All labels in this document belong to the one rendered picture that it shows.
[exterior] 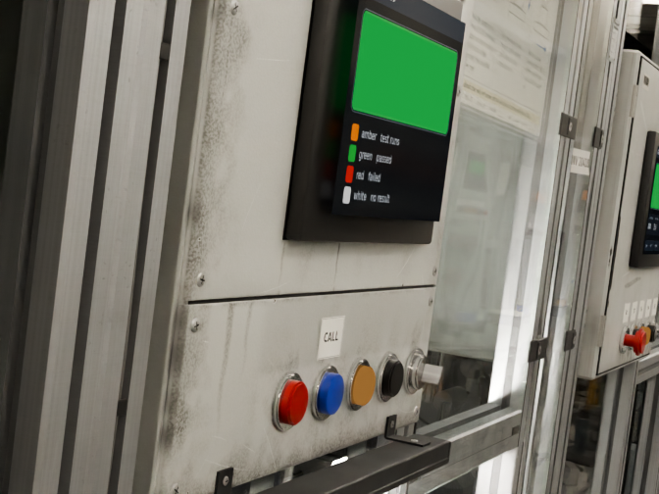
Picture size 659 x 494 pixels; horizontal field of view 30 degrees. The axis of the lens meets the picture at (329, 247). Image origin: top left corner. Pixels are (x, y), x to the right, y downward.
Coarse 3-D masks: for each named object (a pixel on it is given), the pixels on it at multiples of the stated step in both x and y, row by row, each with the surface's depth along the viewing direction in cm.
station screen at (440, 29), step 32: (384, 0) 83; (416, 0) 88; (416, 32) 89; (448, 32) 95; (352, 64) 80; (352, 96) 81; (352, 128) 81; (384, 128) 86; (416, 128) 92; (448, 128) 98; (352, 160) 82; (384, 160) 87; (416, 160) 93; (352, 192) 83; (384, 192) 88; (416, 192) 94
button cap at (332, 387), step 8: (328, 376) 88; (336, 376) 88; (328, 384) 87; (336, 384) 88; (320, 392) 87; (328, 392) 87; (336, 392) 88; (320, 400) 87; (328, 400) 87; (336, 400) 88; (320, 408) 87; (328, 408) 87; (336, 408) 89
